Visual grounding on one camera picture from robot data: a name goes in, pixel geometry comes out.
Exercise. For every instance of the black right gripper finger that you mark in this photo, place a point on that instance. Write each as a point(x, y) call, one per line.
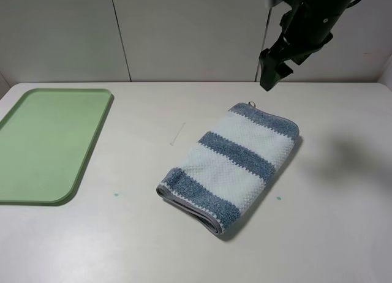
point(273, 68)

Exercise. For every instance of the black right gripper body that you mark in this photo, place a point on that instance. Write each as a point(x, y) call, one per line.
point(300, 37)

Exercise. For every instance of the green plastic tray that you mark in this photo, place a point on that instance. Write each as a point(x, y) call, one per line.
point(47, 139)

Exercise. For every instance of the blue white striped towel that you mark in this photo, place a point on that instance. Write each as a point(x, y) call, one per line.
point(223, 174)

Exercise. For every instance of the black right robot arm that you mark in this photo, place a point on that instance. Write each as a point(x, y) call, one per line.
point(327, 10)

